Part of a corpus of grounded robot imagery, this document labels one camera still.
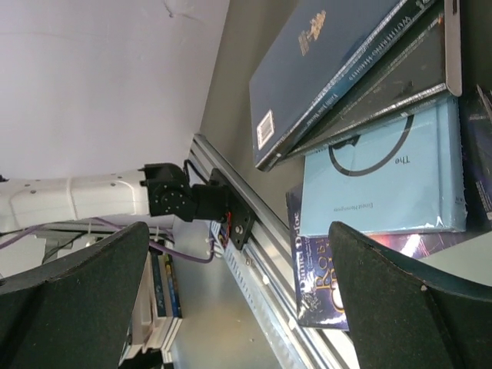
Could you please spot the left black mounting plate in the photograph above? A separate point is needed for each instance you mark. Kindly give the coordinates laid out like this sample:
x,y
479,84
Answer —
x,y
237,216

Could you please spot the navy blue book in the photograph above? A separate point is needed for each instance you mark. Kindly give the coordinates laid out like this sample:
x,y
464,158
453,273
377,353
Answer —
x,y
323,50

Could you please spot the light blue cat book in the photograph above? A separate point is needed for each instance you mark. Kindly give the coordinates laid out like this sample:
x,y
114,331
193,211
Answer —
x,y
404,176

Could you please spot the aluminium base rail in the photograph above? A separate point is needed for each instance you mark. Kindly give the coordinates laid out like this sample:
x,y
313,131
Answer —
x,y
263,272

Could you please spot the stack of books off-table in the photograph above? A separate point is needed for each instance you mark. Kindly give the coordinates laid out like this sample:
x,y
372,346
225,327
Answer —
x,y
156,315

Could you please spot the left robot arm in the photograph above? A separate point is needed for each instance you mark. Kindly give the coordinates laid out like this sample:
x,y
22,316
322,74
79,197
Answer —
x,y
154,190

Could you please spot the black moon cover book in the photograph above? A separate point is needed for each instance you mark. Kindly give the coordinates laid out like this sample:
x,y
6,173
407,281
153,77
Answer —
x,y
422,66

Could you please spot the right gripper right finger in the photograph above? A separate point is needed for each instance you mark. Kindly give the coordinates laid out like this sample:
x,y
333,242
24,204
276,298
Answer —
x,y
403,313

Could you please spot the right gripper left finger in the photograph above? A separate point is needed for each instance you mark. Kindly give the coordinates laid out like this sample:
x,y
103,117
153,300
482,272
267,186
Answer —
x,y
74,312

